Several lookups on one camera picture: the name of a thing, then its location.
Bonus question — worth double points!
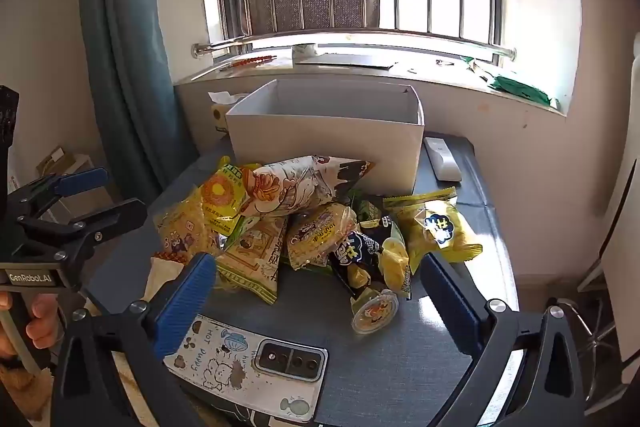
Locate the smartphone with cartoon case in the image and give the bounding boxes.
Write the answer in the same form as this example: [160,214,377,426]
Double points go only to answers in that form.
[164,315,329,426]

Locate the tissue pack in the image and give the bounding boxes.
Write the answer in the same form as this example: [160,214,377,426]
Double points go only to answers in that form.
[208,91,247,133]

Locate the white cardboard box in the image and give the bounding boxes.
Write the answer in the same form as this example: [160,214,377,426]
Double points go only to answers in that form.
[226,78,424,195]

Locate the person's left hand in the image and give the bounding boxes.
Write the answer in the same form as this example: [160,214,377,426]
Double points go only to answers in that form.
[0,290,60,358]

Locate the beige cartoon snack bag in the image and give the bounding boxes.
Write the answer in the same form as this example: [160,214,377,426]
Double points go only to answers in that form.
[217,216,288,305]

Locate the green pea snack bag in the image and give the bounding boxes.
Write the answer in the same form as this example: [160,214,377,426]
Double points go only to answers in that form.
[347,188,384,222]

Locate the yellow ring snack bag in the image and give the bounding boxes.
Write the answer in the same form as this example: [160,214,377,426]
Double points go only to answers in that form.
[200,156,258,239]

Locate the yellow biscuit pack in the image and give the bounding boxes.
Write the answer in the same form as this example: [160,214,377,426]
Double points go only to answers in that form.
[285,202,357,270]

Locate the clear jelly cup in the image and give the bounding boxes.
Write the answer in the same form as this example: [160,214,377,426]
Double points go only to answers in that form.
[350,287,399,335]

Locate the green cloth on sill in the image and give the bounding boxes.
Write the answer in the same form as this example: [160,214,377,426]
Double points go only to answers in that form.
[489,75,554,107]

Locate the white remote control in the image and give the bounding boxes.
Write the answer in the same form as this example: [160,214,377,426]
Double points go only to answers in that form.
[423,136,462,183]

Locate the clear yellow cracker pack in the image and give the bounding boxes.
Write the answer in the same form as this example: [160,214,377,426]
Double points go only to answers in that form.
[153,187,220,265]

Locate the teal curtain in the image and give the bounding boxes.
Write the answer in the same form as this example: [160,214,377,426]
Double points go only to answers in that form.
[79,0,198,204]

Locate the metal window railing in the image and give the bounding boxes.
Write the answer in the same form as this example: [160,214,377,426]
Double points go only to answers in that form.
[190,28,516,61]

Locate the yellow chip bag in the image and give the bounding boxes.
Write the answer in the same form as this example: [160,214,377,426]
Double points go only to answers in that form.
[383,187,483,273]

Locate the metal chair base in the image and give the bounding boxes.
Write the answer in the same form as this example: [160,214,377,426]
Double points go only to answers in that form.
[548,297,630,416]

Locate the red beads on sill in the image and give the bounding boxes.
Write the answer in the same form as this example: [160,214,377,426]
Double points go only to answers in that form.
[231,54,277,68]

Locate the white cartoon snack bag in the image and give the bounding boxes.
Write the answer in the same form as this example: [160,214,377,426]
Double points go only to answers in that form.
[241,155,375,217]

